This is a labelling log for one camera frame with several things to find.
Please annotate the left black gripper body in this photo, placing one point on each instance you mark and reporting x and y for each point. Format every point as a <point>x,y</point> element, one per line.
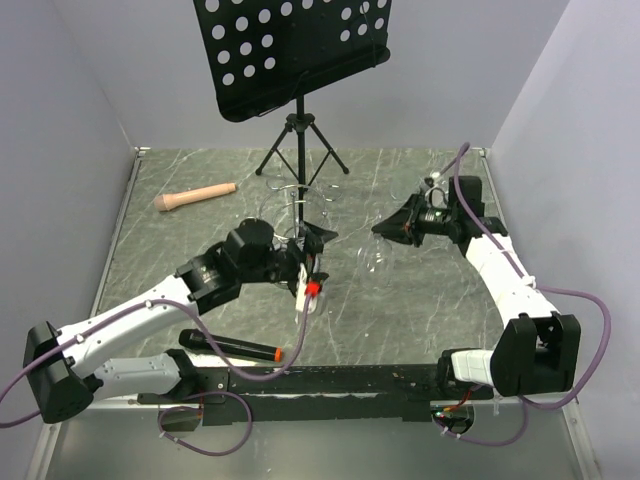
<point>284,264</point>

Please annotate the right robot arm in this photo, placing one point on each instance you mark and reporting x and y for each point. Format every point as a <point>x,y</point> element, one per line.
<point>538,348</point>

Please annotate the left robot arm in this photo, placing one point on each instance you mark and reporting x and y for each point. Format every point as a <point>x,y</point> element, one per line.
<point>70,367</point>

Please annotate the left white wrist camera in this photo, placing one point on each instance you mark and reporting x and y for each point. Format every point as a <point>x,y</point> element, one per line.
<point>310,296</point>

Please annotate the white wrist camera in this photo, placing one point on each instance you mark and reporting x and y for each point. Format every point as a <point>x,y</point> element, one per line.
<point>434,190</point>
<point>310,296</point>

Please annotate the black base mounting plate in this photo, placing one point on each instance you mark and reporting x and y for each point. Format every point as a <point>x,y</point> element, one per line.
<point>313,393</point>

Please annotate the aluminium frame rail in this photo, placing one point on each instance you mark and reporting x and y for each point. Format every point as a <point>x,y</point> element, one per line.
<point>449,418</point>

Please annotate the black perforated music stand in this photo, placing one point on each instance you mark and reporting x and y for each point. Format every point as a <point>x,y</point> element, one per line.
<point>264,54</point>

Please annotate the beige microphone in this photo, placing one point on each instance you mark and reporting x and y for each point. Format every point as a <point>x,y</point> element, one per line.
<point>172,201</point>

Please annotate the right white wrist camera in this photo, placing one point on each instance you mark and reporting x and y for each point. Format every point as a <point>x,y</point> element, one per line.
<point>434,190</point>

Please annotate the chrome wine glass rack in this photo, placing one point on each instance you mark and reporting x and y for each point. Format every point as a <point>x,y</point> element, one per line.
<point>289,205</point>

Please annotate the black microphone orange end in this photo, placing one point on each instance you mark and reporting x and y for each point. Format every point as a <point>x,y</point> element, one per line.
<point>195,341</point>

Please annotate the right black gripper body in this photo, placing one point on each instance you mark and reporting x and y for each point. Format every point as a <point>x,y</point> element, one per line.
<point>431,221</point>

